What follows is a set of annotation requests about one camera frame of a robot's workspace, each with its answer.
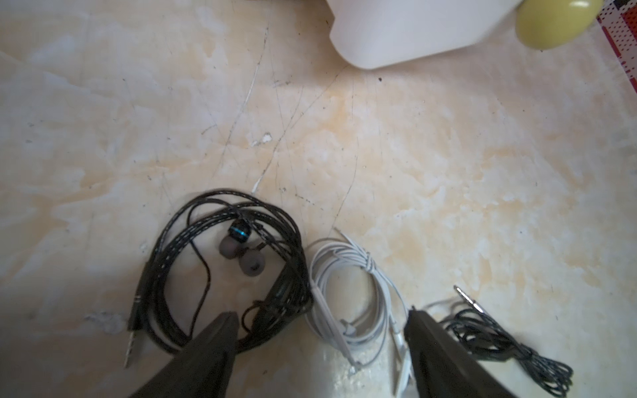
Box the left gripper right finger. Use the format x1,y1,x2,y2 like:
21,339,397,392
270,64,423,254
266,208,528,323
404,309,513,398

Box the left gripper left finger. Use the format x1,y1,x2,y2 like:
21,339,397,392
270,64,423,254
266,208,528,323
132,312,239,397

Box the white earphones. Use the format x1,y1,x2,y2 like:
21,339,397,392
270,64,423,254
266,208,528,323
306,231,412,397

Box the black braided earphones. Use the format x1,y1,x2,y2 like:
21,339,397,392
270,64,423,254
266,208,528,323
124,188,315,366

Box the white drawer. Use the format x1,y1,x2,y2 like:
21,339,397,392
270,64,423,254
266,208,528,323
328,0,604,70

